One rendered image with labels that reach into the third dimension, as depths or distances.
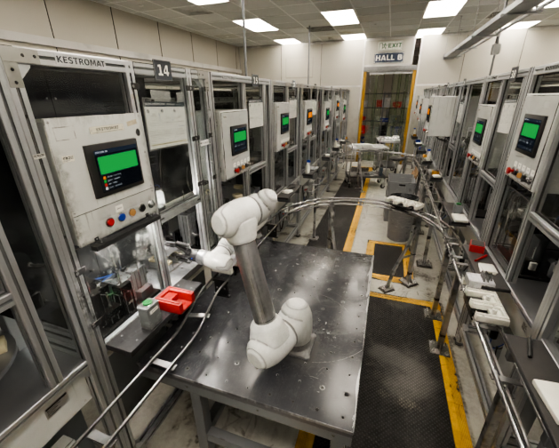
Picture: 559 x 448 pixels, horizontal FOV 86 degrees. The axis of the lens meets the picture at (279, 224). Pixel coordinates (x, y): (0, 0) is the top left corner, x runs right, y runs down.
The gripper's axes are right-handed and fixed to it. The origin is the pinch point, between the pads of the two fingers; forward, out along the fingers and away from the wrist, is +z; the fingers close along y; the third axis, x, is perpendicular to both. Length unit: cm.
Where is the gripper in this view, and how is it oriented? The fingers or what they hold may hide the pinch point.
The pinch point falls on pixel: (170, 249)
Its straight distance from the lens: 196.7
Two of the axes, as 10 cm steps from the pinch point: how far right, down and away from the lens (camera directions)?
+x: -3.4, 3.7, -8.7
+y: 0.6, -9.1, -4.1
